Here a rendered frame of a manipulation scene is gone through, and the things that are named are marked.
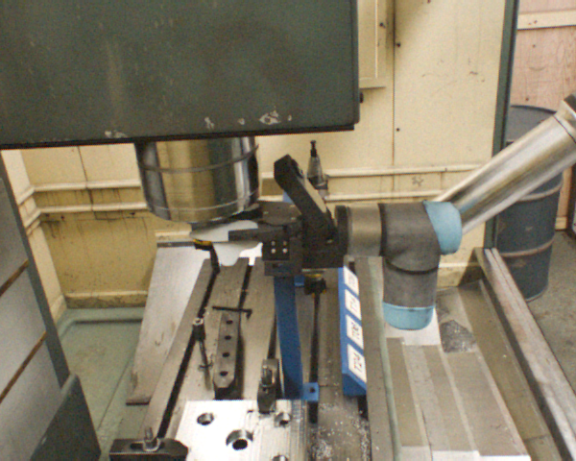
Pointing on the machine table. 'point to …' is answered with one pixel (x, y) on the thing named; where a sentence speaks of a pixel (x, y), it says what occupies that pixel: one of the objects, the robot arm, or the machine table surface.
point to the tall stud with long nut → (202, 341)
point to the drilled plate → (213, 443)
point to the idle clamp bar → (228, 338)
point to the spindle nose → (199, 178)
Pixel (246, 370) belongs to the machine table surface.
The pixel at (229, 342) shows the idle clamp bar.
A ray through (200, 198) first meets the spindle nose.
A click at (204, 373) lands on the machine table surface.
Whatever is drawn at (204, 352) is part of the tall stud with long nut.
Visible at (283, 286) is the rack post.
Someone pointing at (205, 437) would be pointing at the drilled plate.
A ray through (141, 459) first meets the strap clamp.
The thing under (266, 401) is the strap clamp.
